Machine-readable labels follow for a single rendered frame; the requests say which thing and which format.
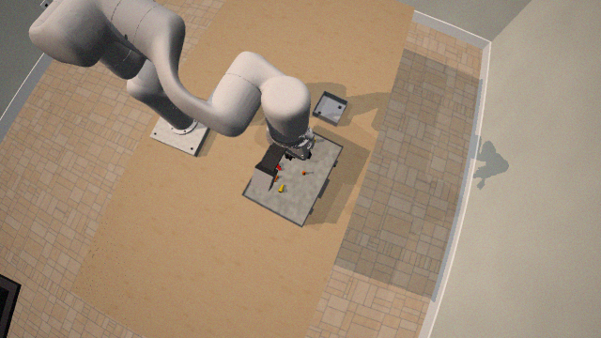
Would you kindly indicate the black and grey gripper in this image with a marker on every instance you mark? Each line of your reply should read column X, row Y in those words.
column 300, row 151

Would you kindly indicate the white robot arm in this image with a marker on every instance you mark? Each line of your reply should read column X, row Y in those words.
column 81, row 32

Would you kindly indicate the grey flat rectangular case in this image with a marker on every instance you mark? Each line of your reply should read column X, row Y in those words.
column 300, row 191

